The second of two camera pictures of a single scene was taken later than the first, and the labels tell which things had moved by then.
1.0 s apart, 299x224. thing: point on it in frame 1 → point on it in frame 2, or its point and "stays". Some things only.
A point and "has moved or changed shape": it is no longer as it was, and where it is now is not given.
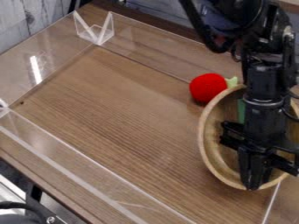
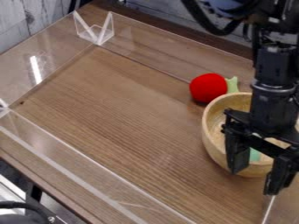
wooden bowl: x=226 y=109 has moved or changed shape
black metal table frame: x=33 y=201 stays
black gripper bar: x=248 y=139 → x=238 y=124
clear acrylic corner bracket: x=96 y=33 stays
